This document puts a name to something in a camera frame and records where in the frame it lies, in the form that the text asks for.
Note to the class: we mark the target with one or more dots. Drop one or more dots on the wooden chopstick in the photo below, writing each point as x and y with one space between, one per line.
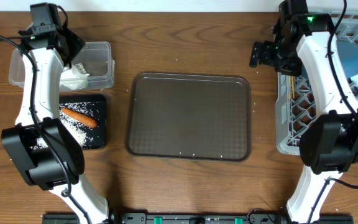
292 86
290 89

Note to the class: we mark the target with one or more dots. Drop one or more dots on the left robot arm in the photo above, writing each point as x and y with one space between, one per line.
40 146

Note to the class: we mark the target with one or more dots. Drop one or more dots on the brown serving tray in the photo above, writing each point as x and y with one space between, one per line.
190 116

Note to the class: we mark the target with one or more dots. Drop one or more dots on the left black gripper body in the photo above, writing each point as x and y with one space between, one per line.
74 45

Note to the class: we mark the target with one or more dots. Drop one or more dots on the black plastic tray bin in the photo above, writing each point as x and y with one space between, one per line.
99 109

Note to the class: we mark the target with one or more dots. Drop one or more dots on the aluminium foil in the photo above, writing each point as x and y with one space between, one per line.
78 69

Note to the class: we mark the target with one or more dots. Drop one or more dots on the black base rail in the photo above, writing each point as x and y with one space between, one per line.
142 218

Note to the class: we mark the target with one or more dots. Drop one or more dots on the large blue plate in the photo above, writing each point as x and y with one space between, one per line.
348 54

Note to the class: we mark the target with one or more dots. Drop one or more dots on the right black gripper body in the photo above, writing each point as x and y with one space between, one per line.
286 62

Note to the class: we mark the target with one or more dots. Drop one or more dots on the white tissue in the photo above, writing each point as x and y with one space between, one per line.
73 79

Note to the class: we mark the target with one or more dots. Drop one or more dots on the orange carrot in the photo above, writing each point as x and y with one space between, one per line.
83 119

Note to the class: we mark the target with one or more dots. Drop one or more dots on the clear plastic bin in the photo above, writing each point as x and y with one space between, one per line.
96 57

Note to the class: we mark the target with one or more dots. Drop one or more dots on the grey dishwasher rack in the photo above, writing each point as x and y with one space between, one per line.
293 118

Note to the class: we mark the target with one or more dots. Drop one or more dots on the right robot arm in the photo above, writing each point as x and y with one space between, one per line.
330 145

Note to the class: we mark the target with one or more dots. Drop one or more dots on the pile of white rice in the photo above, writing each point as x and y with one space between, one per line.
80 132

